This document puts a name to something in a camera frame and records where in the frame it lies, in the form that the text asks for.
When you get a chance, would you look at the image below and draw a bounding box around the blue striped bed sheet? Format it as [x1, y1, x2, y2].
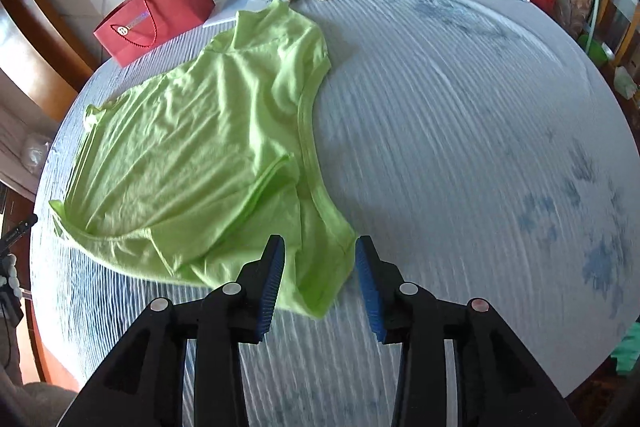
[30, 0, 639, 426]

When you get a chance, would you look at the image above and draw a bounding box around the green crumpled cloth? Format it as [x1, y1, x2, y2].
[611, 322, 640, 375]

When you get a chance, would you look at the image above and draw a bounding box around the red paper gift bag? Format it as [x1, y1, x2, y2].
[93, 0, 215, 67]

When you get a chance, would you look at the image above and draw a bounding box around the light green t-shirt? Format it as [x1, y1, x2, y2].
[51, 0, 356, 317]

